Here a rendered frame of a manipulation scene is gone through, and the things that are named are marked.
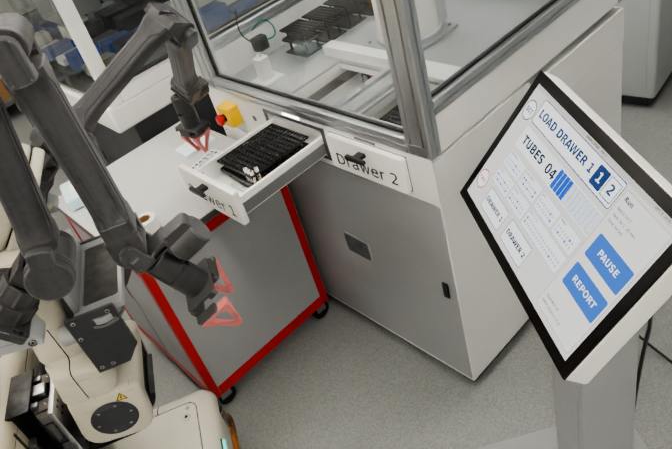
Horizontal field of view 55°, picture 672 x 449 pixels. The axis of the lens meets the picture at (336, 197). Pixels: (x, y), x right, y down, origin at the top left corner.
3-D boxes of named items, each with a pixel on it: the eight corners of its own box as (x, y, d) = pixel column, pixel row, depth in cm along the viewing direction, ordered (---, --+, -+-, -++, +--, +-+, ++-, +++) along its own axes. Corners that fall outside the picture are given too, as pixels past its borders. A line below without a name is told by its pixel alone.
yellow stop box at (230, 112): (232, 129, 216) (225, 111, 211) (220, 125, 220) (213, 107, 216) (244, 122, 218) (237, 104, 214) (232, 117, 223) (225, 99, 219)
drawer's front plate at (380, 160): (408, 195, 167) (400, 161, 161) (333, 165, 187) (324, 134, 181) (412, 191, 168) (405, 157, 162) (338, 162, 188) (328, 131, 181)
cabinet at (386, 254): (478, 396, 209) (443, 209, 162) (282, 276, 278) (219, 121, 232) (622, 227, 252) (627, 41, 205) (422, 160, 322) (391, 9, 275)
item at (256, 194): (245, 216, 175) (238, 199, 172) (196, 189, 193) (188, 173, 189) (346, 141, 193) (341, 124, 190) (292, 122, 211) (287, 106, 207)
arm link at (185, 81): (147, 14, 150) (183, 43, 150) (163, -2, 152) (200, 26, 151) (167, 86, 191) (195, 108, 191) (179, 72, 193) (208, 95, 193)
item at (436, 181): (440, 207, 163) (432, 161, 155) (219, 120, 232) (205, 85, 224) (623, 41, 206) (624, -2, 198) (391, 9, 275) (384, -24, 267)
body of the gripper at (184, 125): (190, 122, 206) (181, 102, 201) (212, 125, 200) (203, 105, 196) (176, 133, 202) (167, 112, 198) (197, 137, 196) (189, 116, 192)
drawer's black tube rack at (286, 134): (258, 195, 181) (251, 176, 178) (223, 177, 193) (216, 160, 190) (314, 153, 191) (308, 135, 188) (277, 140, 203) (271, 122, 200)
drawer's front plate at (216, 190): (245, 226, 174) (232, 194, 168) (190, 195, 194) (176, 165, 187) (250, 222, 175) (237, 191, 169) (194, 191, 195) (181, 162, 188)
